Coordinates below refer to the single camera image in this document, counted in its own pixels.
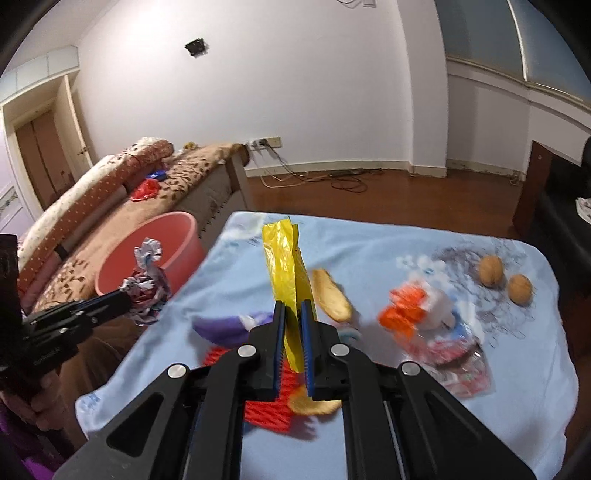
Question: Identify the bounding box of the person's purple garment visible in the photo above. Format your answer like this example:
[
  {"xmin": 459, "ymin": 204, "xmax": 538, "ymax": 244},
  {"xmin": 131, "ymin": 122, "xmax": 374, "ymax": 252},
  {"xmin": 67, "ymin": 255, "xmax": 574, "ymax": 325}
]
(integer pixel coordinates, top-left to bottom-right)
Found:
[{"xmin": 0, "ymin": 406, "xmax": 64, "ymax": 480}]

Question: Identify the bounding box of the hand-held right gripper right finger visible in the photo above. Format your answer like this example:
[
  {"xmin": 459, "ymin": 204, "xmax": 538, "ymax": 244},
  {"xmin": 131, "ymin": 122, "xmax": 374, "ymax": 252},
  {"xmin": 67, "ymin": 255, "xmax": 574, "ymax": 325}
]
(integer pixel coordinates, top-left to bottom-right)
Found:
[{"xmin": 301, "ymin": 299, "xmax": 537, "ymax": 480}]

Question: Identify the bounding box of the long yellow fruit peel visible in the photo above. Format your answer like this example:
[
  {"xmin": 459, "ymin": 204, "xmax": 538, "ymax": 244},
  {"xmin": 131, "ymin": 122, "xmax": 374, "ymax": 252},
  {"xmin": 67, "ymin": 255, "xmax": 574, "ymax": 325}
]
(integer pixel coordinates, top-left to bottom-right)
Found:
[{"xmin": 311, "ymin": 268, "xmax": 354, "ymax": 324}]

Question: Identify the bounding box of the yellow plastic wrapper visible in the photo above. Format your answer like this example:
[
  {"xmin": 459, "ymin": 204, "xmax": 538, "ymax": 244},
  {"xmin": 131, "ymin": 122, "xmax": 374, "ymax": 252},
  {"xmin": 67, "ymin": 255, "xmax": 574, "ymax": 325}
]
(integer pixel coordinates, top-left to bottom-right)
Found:
[{"xmin": 262, "ymin": 220, "xmax": 319, "ymax": 374}]

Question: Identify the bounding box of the white panelled door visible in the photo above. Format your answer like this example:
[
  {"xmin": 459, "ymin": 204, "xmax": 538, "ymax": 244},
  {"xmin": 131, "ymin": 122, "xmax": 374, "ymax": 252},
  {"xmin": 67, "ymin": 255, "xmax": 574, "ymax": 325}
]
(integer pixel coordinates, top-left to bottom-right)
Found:
[{"xmin": 0, "ymin": 124, "xmax": 40, "ymax": 234}]

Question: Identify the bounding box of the orange and white wrapper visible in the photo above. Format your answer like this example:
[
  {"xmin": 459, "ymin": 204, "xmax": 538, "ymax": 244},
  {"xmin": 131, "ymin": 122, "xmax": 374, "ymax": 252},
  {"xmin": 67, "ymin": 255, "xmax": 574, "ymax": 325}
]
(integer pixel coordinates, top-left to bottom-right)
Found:
[{"xmin": 378, "ymin": 277, "xmax": 459, "ymax": 341}]

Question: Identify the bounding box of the pink plastic bucket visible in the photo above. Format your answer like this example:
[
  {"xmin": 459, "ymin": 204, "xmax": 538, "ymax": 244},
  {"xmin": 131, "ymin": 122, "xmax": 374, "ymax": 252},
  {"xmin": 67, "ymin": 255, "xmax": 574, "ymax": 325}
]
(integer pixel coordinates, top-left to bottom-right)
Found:
[{"xmin": 95, "ymin": 211, "xmax": 206, "ymax": 301}]

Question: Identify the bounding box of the red foam fruit net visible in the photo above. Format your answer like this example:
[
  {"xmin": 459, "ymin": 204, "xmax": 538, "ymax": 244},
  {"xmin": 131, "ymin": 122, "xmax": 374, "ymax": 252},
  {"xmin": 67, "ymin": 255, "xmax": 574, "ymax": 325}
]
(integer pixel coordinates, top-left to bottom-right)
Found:
[{"xmin": 203, "ymin": 346, "xmax": 306, "ymax": 435}]

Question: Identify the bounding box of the wooden door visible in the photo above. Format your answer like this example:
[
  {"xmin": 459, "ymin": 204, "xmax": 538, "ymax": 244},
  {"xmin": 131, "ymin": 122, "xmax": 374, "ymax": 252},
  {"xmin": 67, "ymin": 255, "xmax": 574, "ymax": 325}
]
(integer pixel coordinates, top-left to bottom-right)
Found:
[{"xmin": 15, "ymin": 110, "xmax": 75, "ymax": 214}]

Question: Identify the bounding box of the black armchair with wooden sides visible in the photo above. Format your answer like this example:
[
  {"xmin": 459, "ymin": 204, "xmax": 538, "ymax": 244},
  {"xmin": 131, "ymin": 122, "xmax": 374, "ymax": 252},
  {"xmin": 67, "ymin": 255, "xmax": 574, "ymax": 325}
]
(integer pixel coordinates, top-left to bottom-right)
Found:
[{"xmin": 512, "ymin": 136, "xmax": 591, "ymax": 265}]

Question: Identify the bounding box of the white cable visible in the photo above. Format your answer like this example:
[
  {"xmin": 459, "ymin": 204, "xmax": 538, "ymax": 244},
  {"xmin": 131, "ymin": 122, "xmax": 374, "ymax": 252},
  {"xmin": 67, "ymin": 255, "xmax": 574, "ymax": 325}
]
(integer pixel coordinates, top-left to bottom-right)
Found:
[{"xmin": 260, "ymin": 147, "xmax": 311, "ymax": 188}]

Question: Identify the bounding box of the window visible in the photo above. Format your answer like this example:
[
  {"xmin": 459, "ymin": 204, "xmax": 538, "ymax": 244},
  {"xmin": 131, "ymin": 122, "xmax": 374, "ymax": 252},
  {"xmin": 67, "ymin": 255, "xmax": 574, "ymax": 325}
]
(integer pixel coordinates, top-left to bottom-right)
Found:
[{"xmin": 435, "ymin": 0, "xmax": 591, "ymax": 112}]

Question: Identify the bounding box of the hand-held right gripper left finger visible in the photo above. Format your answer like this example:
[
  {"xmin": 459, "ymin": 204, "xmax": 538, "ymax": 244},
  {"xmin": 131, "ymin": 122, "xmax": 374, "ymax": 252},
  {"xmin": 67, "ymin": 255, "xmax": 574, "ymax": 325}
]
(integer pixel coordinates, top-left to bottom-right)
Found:
[{"xmin": 54, "ymin": 300, "xmax": 287, "ymax": 480}]

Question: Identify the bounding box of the black cable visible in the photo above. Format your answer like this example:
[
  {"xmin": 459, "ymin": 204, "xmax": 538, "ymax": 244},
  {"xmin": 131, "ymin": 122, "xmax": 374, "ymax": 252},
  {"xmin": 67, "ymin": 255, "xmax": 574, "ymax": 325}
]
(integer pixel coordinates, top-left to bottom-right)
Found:
[{"xmin": 329, "ymin": 168, "xmax": 385, "ymax": 193}]

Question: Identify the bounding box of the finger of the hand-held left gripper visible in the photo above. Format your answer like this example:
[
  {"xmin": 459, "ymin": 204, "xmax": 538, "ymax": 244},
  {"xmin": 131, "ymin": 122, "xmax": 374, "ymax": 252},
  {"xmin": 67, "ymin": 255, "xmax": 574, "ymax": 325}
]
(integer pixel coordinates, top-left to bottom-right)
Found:
[{"xmin": 22, "ymin": 292, "xmax": 134, "ymax": 344}]

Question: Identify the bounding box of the red plastic bag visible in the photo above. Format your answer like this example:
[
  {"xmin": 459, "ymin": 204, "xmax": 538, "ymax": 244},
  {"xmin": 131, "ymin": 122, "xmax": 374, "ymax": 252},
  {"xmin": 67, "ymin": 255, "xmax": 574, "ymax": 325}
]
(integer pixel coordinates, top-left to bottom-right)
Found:
[{"xmin": 130, "ymin": 180, "xmax": 160, "ymax": 203}]

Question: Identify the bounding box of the person's left hand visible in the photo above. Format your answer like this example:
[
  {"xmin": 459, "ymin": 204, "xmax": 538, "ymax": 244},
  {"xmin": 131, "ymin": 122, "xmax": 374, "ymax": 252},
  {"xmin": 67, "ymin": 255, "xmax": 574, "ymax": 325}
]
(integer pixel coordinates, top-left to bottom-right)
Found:
[{"xmin": 0, "ymin": 369, "xmax": 63, "ymax": 432}]

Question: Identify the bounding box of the walnut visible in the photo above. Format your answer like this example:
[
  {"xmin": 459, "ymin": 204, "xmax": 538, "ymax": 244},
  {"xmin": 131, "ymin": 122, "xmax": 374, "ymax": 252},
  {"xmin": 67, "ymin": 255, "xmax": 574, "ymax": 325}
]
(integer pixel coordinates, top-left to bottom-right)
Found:
[
  {"xmin": 479, "ymin": 255, "xmax": 504, "ymax": 288},
  {"xmin": 508, "ymin": 274, "xmax": 534, "ymax": 306}
]

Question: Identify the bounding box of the brown patterned sofa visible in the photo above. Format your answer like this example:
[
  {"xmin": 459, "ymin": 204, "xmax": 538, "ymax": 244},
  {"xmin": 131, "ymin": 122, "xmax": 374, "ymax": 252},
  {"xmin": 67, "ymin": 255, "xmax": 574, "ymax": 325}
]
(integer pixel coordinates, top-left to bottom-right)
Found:
[{"xmin": 17, "ymin": 137, "xmax": 253, "ymax": 324}]

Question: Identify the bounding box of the wall socket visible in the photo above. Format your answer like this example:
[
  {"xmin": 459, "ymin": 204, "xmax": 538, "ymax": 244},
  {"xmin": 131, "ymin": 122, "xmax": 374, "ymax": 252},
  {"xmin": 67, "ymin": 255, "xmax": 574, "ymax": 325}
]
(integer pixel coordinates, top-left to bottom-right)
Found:
[{"xmin": 244, "ymin": 136, "xmax": 283, "ymax": 151}]

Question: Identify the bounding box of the clear red printed plastic packaging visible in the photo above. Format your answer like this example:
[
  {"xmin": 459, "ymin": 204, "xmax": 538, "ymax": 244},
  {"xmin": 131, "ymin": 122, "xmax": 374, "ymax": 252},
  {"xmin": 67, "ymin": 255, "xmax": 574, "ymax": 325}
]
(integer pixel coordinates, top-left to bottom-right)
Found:
[{"xmin": 401, "ymin": 323, "xmax": 493, "ymax": 400}]

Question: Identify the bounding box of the purple snack wrapper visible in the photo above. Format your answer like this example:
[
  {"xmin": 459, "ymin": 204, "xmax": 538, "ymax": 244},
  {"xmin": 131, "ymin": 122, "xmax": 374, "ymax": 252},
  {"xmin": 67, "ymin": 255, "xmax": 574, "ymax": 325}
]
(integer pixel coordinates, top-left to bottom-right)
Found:
[{"xmin": 191, "ymin": 310, "xmax": 276, "ymax": 348}]

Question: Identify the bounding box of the silver printed wrapper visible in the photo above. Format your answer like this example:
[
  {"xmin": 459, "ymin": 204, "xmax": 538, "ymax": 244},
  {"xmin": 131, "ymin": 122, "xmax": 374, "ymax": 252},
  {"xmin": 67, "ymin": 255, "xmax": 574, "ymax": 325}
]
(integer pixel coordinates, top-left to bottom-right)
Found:
[{"xmin": 119, "ymin": 237, "xmax": 172, "ymax": 326}]

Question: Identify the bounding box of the light blue floral tablecloth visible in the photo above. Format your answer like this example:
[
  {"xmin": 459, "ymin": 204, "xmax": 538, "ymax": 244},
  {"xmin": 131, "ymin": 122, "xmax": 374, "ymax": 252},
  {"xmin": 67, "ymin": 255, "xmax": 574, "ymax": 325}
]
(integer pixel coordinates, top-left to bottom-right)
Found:
[{"xmin": 75, "ymin": 211, "xmax": 581, "ymax": 480}]

